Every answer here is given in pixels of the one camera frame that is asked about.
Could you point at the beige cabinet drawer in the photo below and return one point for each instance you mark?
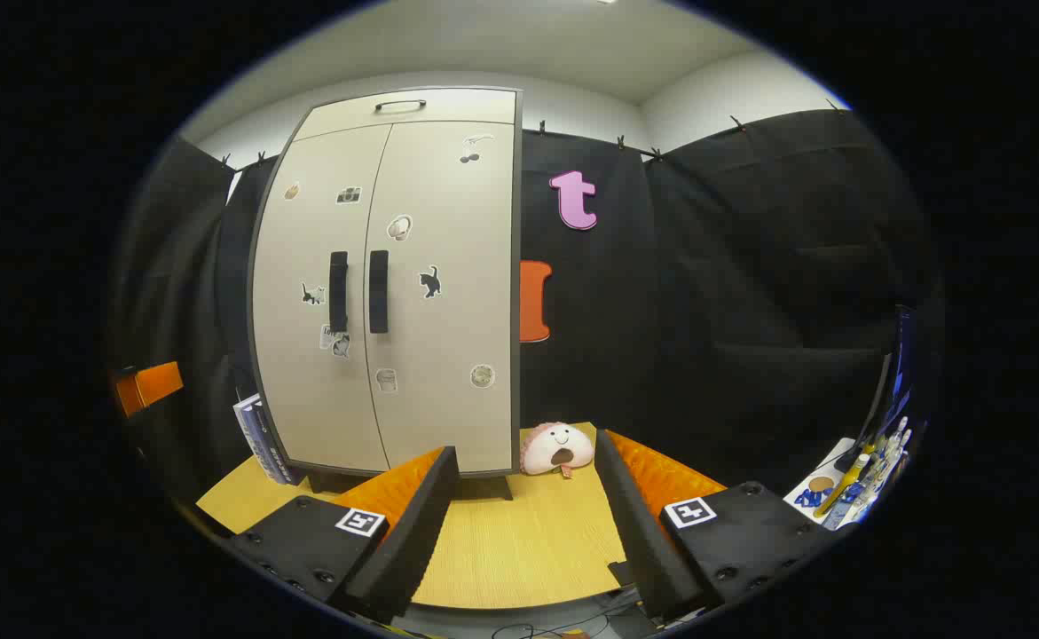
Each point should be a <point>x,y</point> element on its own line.
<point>466,105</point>

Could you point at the beige cabinet door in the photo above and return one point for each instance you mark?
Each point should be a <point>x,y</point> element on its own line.
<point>306,231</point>
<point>457,311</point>

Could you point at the black backdrop cloth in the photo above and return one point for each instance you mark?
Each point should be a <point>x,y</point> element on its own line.
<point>705,311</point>

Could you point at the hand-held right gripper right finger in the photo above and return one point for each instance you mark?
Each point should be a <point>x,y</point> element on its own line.
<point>639,532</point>

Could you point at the white book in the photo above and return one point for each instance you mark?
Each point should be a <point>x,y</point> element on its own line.
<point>244,410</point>

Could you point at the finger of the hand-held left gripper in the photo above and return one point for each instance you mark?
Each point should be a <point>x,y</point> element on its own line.
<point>151,386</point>

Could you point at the beige double-door shoe cabinet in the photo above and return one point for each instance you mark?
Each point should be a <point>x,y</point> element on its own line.
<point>328,481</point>

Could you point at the yellow bottle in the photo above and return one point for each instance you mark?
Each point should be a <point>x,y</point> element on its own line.
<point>843,484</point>

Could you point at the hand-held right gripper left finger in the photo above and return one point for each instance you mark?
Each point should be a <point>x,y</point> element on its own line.
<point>413,541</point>

